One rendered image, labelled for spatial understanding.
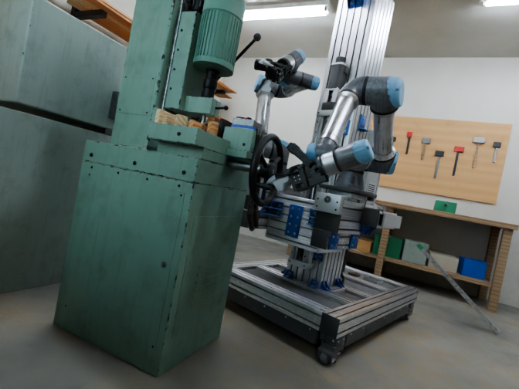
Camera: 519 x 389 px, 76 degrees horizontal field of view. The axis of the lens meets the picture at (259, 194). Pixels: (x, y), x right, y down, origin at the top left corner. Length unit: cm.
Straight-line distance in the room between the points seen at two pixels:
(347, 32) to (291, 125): 280
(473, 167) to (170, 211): 378
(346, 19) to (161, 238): 171
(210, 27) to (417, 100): 351
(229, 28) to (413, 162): 336
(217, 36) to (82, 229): 97
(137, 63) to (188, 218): 77
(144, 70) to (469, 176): 374
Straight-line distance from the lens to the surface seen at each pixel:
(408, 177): 444
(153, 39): 163
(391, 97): 142
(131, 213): 136
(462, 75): 477
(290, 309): 174
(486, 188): 448
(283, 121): 496
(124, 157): 141
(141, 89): 158
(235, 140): 135
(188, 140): 118
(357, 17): 228
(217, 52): 147
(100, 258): 148
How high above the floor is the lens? 74
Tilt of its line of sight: 1 degrees down
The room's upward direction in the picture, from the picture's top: 11 degrees clockwise
